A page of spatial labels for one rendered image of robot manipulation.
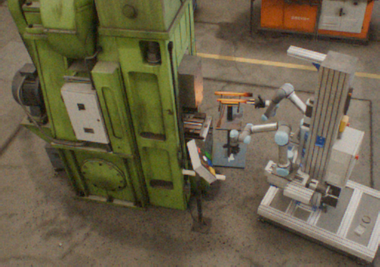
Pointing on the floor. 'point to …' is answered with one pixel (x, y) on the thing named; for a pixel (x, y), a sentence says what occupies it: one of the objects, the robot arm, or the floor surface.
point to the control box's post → (199, 196)
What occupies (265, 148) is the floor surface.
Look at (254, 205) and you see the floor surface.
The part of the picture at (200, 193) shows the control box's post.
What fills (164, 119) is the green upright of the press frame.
